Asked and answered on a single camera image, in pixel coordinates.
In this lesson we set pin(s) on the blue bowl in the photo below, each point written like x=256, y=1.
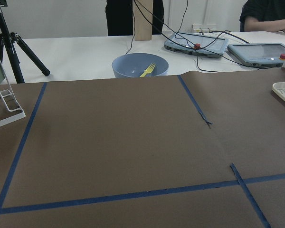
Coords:
x=134, y=64

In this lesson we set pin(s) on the yellow plastic fork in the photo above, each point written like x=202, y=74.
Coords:
x=148, y=70

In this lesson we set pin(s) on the left teach pendant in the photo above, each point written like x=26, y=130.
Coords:
x=196, y=44

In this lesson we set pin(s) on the teach pendant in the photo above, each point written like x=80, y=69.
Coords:
x=259, y=55
x=196, y=44

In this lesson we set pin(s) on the standing person in black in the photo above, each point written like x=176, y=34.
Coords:
x=119, y=17

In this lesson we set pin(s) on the right teach pendant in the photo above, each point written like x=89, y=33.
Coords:
x=259, y=55

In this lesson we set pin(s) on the seated person in black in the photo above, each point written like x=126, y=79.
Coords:
x=263, y=15

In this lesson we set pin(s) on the cardboard post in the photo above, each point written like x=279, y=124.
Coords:
x=142, y=10

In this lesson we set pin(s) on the white wire rack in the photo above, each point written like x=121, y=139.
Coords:
x=10, y=109

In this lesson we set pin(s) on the black camera tripod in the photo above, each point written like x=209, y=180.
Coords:
x=7, y=40

